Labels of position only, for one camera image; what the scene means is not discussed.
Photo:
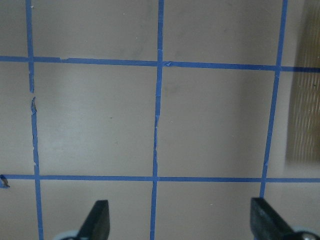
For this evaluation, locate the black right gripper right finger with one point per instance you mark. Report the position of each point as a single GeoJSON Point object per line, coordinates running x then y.
{"type": "Point", "coordinates": [266, 223]}

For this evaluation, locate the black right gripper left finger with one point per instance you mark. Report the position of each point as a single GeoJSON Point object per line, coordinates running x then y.
{"type": "Point", "coordinates": [97, 224]}

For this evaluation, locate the brown wicker basket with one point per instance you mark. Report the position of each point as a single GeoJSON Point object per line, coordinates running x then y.
{"type": "Point", "coordinates": [303, 132]}

